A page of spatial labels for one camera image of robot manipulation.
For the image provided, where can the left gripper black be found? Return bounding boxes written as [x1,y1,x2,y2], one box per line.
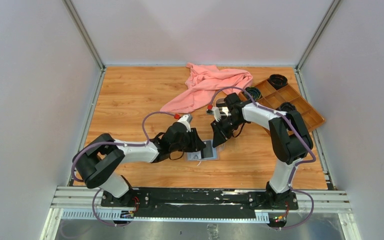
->
[170,127,206,153]

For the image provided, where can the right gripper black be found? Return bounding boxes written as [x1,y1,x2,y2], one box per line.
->
[211,115,245,148]

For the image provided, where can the pink card holder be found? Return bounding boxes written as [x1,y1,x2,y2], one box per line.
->
[185,139,225,162]

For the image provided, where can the black credit card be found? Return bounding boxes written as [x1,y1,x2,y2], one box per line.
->
[201,140,218,160]

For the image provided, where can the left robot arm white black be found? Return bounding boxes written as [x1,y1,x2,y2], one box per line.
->
[72,121,206,207]

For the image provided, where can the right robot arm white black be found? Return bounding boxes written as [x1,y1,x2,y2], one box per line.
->
[206,93,313,209]

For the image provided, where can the white VIP card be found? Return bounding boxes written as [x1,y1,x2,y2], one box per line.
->
[187,151,202,161]

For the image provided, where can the pink oval card tray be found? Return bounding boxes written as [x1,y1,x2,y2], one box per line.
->
[215,98,230,117]

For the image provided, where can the dark green coiled item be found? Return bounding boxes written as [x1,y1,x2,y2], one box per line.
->
[243,86,263,101]

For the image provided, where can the pink cloth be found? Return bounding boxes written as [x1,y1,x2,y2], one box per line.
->
[160,62,253,114]

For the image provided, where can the brown divided wooden tray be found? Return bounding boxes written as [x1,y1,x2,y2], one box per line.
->
[252,79,326,132]

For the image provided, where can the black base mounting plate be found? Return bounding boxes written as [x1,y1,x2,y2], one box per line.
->
[99,187,299,219]

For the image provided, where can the black coiled item near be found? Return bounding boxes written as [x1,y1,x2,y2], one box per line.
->
[276,102,297,112]

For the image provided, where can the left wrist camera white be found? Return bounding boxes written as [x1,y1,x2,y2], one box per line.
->
[177,114,193,132]

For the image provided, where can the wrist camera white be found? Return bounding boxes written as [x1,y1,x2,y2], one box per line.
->
[177,114,193,132]
[206,104,222,122]

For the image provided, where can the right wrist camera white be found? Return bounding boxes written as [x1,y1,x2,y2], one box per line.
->
[206,104,222,122]

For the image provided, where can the aluminium rail frame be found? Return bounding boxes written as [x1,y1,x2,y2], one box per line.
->
[40,186,361,240]

